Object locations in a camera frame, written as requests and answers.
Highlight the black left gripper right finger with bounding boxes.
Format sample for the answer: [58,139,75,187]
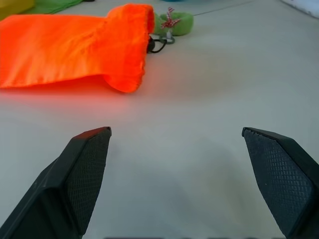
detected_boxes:
[241,127,319,239]

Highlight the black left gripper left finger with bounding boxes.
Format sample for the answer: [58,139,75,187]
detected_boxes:
[0,126,112,239]

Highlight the green cloth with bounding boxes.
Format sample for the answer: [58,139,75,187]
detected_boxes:
[21,0,83,15]

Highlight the yellow object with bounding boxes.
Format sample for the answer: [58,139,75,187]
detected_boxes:
[0,0,35,21]

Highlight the orange fabric bag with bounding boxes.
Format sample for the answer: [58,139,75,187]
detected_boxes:
[0,3,157,94]

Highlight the black cord loop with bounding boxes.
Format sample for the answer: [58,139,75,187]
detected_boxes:
[147,34,175,54]

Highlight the red white twisted string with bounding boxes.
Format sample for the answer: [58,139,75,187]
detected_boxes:
[160,6,181,30]

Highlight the green fuzzy ring toy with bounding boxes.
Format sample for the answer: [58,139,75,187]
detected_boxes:
[151,11,194,37]

